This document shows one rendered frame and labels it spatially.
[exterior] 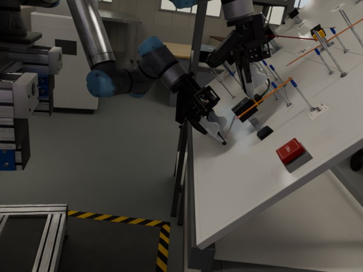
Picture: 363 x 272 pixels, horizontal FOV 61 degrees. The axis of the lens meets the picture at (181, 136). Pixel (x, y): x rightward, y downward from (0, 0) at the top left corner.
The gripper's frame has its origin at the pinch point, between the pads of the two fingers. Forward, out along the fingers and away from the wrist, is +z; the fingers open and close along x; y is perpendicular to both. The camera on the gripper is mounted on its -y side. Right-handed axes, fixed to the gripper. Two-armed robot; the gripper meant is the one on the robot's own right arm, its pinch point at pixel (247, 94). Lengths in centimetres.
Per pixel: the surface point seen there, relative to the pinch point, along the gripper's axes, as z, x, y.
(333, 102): 3.7, -15.2, 15.9
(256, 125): 9.4, -1.1, 0.5
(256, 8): -11, 662, 208
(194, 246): 22.6, -27.7, -24.6
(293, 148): 6.8, -26.5, 1.0
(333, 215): 45.3, -2.8, 18.1
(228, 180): 16.8, -13.9, -12.5
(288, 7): -16, 86, 49
